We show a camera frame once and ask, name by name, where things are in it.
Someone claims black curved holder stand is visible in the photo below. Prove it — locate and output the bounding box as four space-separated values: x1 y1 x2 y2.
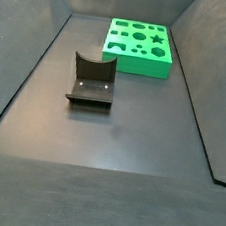
66 52 117 105

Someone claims green shape sorter box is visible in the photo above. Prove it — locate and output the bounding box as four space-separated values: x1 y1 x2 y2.
102 18 172 79

